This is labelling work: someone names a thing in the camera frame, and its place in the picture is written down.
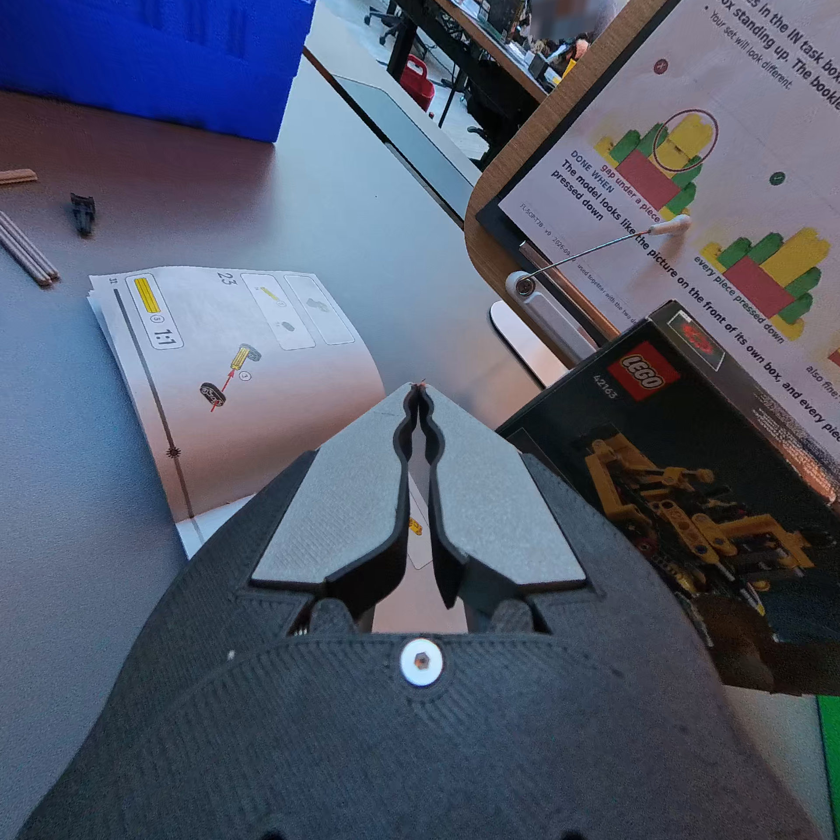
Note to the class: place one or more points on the pale lego axle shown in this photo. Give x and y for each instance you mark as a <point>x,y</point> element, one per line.
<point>16,176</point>

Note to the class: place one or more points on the black lego set box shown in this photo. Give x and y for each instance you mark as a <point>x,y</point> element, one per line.
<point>689,459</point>

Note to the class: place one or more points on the wooden office desk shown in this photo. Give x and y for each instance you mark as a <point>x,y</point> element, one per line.
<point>485,46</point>

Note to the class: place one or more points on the green plastic bin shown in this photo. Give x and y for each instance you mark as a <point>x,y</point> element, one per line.
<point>830,768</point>

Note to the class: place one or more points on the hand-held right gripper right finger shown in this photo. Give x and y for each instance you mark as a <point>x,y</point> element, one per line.
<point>505,512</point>

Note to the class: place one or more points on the open lego instruction booklet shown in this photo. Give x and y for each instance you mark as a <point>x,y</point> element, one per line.
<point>262,341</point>

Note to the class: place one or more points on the printed instruction sheet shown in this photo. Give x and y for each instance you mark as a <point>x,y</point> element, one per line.
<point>722,98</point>

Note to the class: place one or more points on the black lego pin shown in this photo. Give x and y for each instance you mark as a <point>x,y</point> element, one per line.
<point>83,211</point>

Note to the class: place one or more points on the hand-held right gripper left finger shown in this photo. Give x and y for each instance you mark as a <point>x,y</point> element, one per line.
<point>334,512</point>

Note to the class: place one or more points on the blue plastic bin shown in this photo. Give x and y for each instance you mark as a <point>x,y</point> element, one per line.
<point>164,52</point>

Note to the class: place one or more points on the red bucket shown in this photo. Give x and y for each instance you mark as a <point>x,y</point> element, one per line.
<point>417,82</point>

